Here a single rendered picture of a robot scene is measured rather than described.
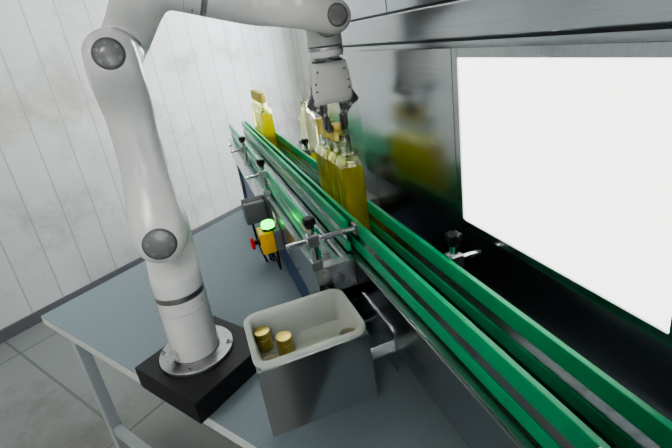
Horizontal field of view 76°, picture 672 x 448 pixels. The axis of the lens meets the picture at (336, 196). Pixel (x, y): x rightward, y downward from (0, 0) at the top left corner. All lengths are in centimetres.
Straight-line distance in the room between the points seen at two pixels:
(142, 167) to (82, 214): 262
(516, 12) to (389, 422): 82
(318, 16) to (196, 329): 78
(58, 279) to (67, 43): 163
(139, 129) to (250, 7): 34
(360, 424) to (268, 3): 92
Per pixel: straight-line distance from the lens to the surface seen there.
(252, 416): 114
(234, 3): 100
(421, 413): 107
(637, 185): 60
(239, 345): 124
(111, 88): 95
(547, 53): 66
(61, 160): 353
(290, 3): 97
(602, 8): 61
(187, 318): 115
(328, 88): 107
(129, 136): 100
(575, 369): 65
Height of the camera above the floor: 154
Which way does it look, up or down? 20 degrees down
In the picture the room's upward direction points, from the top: 9 degrees counter-clockwise
